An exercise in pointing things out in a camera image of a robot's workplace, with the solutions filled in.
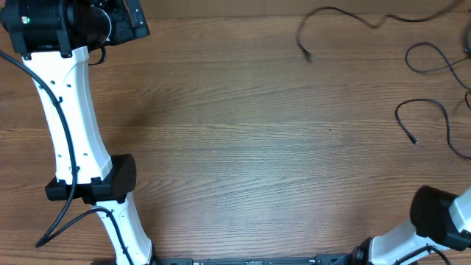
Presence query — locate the black cable silver tip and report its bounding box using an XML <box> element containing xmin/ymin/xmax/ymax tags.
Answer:
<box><xmin>394</xmin><ymin>98</ymin><xmax>470</xmax><ymax>160</ymax></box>

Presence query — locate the black micro USB cable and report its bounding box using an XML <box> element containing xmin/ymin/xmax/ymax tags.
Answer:
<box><xmin>404</xmin><ymin>41</ymin><xmax>471</xmax><ymax>91</ymax></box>

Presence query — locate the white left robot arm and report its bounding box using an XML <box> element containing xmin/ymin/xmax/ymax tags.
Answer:
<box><xmin>1</xmin><ymin>0</ymin><xmax>157</xmax><ymax>264</ymax></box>

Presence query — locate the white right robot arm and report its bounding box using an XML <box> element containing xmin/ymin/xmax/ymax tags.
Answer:
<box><xmin>347</xmin><ymin>185</ymin><xmax>470</xmax><ymax>265</ymax></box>

